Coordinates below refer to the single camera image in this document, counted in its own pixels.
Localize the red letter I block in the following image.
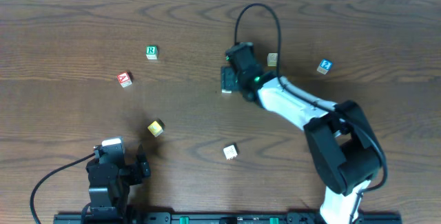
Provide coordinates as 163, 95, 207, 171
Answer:
221, 89, 232, 94

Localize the red letter A block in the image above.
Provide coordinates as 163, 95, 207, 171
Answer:
117, 72, 132, 88

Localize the blue number 2 block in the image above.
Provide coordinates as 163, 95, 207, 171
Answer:
317, 59, 333, 74

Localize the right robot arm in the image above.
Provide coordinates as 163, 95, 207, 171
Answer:
225, 43, 387, 223

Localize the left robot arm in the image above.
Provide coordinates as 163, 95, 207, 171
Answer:
85, 143, 151, 223

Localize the yellow-sided picture block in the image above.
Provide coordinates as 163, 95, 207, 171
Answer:
267, 53, 278, 67

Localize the yellow wooden block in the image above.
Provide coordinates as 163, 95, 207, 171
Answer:
147, 120, 164, 137

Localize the white red-print block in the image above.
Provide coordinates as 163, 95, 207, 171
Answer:
223, 144, 238, 160

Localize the green letter R block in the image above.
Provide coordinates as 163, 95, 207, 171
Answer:
145, 45, 158, 60

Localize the black mounting rail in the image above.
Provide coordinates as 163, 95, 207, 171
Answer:
53, 211, 402, 224

